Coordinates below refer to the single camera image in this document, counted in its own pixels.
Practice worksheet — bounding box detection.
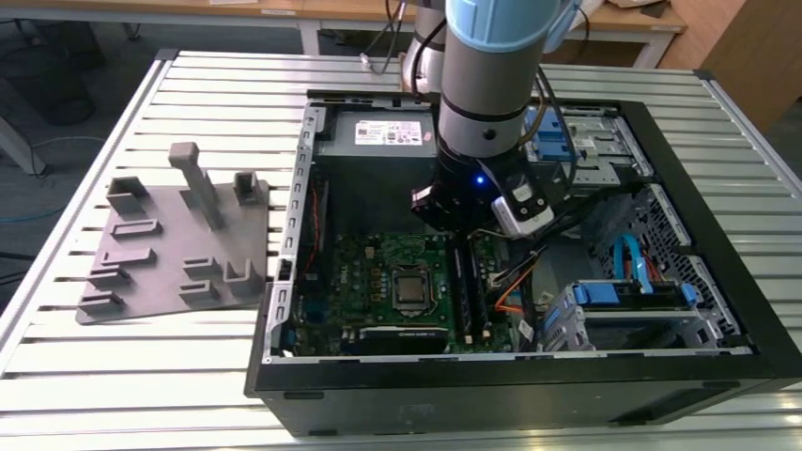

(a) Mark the dark RAM stick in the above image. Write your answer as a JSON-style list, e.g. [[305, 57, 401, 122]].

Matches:
[[452, 237, 474, 342]]

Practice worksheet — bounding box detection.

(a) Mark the grey power supply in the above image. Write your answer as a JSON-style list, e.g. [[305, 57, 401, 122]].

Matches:
[[313, 110, 442, 236]]

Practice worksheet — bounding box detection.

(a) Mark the green Dell motherboard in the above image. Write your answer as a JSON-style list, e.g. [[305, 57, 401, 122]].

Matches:
[[294, 229, 522, 356]]

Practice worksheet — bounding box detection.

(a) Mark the blue drive latch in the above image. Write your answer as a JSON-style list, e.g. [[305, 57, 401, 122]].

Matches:
[[525, 106, 582, 163]]

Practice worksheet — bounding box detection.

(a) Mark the silver CPU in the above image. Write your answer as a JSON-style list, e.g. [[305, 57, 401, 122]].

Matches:
[[399, 275, 436, 304]]

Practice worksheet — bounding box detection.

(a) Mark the metal optical drive cage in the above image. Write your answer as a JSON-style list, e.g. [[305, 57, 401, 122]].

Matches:
[[524, 106, 657, 217]]

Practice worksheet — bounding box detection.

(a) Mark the metal socket cover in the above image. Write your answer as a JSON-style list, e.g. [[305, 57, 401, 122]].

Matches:
[[391, 265, 441, 314]]

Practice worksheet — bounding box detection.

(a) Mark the hard disk in blue carrier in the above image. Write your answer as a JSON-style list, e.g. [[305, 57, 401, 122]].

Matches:
[[573, 279, 701, 312]]

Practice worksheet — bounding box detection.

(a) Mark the black graphics card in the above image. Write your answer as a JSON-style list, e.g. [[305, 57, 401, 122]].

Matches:
[[359, 323, 454, 356]]

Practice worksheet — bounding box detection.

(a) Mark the metal disk bay cage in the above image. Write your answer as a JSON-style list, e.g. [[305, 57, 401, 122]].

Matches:
[[538, 281, 742, 354]]

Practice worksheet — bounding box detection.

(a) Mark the black PC case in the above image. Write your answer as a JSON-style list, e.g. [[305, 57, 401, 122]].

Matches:
[[242, 88, 802, 438]]

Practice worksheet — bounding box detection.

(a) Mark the grey parts rack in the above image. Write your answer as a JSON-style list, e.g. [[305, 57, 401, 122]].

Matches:
[[74, 141, 273, 326]]

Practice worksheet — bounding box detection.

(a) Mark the wooden cabinet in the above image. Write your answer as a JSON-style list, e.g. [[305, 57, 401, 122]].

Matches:
[[657, 0, 802, 129]]

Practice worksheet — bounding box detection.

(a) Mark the black office chair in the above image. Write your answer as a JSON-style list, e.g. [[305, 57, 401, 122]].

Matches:
[[0, 21, 109, 128]]

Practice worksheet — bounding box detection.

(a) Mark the white desk leg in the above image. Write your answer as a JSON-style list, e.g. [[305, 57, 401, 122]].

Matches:
[[0, 112, 51, 176]]

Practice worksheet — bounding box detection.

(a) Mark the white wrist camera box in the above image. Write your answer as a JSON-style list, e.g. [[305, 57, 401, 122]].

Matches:
[[490, 171, 558, 240]]

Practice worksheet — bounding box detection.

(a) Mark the black cable bundle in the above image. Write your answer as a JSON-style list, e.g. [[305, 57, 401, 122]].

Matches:
[[494, 185, 648, 284]]

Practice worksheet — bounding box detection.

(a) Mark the black camera cable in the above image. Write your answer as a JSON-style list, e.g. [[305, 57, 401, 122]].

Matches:
[[529, 70, 582, 203]]

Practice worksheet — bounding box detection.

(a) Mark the orange cable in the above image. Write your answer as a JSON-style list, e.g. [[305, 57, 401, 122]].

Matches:
[[494, 276, 541, 314]]

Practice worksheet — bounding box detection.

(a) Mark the blue SATA cable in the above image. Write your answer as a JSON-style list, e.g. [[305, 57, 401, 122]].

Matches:
[[613, 233, 657, 295]]

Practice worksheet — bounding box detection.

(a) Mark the loose black cable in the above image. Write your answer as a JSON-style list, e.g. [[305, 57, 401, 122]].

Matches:
[[359, 0, 453, 76]]

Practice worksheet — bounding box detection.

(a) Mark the wooden desk white frame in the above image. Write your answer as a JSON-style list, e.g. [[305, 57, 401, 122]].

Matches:
[[0, 0, 319, 34], [299, 0, 689, 71]]

